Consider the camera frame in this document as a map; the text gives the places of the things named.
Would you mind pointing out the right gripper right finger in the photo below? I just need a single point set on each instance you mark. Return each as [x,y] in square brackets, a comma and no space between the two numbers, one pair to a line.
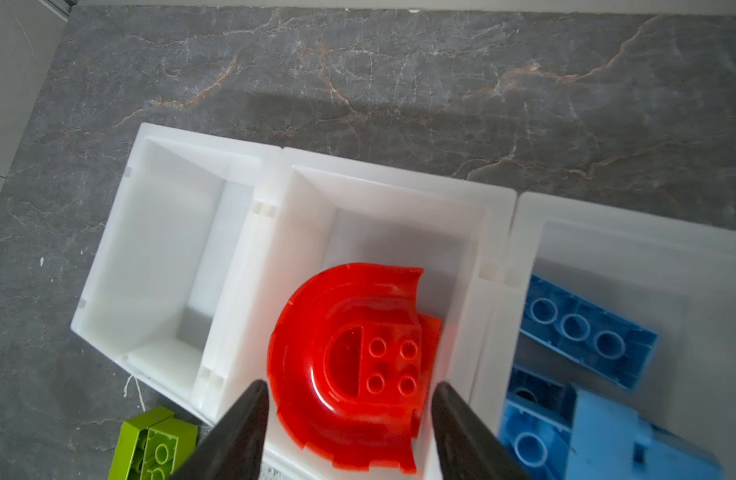
[466,447]

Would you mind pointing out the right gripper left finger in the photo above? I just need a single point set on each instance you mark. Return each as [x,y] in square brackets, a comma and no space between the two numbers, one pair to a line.
[233,449]

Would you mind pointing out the blue brick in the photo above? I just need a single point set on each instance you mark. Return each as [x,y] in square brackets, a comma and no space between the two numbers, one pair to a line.
[587,334]
[612,441]
[537,423]

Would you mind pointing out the green brick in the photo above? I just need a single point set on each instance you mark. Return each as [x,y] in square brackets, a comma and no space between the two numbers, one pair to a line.
[169,443]
[129,453]

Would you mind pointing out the red curved arch piece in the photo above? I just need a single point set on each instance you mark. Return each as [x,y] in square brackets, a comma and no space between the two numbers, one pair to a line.
[350,365]

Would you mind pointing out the left white bin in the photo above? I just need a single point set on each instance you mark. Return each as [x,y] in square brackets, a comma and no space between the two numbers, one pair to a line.
[151,300]

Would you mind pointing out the white bin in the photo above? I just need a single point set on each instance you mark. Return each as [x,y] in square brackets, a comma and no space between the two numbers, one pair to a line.
[151,300]
[673,277]
[310,212]

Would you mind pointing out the middle white bin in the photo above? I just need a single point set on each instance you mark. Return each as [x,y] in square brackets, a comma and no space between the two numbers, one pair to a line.
[310,212]

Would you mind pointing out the right white bin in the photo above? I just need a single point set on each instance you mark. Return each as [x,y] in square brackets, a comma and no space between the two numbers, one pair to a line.
[673,277]

